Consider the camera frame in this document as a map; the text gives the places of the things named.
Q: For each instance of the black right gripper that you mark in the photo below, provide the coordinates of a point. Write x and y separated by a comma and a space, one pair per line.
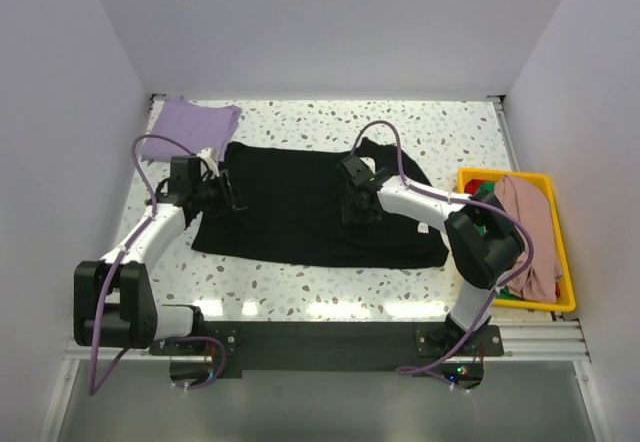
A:
358, 210

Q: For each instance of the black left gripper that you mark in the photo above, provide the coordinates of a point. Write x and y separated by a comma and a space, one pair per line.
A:
223, 193

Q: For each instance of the black t shirt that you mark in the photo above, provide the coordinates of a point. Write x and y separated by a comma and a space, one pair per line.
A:
293, 215

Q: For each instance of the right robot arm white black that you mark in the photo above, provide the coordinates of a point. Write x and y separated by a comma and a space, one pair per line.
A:
485, 241

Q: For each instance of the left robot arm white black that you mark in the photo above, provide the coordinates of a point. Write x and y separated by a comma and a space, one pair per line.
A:
113, 302

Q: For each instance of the folded purple t shirt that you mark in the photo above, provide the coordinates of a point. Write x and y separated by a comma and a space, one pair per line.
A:
197, 127

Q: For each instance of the red t shirt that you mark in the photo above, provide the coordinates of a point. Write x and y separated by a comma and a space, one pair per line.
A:
474, 186

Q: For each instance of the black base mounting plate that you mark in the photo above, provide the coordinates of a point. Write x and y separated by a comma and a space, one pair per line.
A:
306, 346

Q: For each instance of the pink t shirt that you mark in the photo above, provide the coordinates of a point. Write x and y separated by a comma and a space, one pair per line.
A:
529, 205

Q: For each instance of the yellow plastic bin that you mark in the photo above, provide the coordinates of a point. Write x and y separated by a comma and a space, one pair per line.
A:
564, 290

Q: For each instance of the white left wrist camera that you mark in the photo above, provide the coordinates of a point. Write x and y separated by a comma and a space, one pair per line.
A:
207, 156

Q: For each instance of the aluminium frame rail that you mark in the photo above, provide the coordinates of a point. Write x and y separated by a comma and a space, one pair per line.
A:
550, 341

